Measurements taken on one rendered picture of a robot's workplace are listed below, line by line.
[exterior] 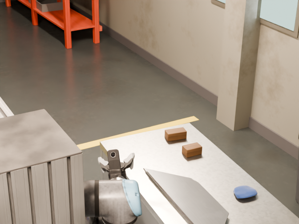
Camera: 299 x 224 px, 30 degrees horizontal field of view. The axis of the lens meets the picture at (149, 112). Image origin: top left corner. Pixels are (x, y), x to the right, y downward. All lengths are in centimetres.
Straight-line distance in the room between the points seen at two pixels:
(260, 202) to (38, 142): 172
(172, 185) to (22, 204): 167
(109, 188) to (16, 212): 54
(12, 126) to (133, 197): 53
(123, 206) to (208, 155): 149
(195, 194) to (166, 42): 430
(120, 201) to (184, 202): 103
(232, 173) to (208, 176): 14
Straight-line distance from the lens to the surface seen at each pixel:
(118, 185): 176
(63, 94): 646
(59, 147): 128
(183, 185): 287
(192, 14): 634
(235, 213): 274
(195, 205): 273
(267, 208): 281
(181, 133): 330
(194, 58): 643
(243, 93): 558
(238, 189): 286
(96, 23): 795
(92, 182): 178
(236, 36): 540
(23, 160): 124
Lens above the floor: 266
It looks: 26 degrees down
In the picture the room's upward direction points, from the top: 1 degrees clockwise
